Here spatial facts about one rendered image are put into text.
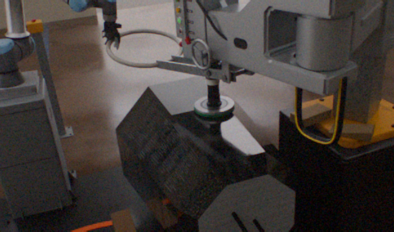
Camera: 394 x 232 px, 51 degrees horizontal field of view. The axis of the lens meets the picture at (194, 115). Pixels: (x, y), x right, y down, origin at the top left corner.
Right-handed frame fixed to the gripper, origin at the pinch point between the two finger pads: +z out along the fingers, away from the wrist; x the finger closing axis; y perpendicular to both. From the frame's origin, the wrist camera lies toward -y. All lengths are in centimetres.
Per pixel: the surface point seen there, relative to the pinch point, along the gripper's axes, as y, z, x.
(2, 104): 57, 24, -46
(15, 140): 61, 48, -39
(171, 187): 88, 11, 82
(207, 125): 53, -2, 85
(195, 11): 40, -54, 71
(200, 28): 42, -48, 74
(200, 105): 38, -2, 76
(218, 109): 41, -4, 87
